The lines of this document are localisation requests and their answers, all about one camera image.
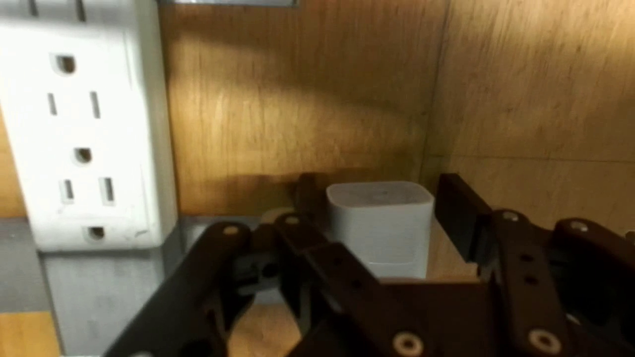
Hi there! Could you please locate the white power strip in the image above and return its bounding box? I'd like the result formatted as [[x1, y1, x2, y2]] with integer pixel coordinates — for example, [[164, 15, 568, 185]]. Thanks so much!
[[0, 0, 181, 255]]

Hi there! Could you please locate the white charger head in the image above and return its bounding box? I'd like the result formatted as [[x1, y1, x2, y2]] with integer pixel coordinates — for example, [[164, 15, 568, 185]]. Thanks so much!
[[324, 181, 439, 284]]

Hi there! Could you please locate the wide grey tape strip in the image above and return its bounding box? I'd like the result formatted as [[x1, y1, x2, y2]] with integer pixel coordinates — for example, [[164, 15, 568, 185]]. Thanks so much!
[[0, 215, 297, 357]]

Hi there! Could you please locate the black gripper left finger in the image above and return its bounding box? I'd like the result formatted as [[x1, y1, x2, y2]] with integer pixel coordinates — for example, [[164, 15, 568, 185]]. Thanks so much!
[[106, 173, 384, 357]]

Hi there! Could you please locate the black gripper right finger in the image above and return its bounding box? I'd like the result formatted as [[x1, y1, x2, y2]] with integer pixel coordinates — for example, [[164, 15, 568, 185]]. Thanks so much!
[[435, 173, 635, 357]]

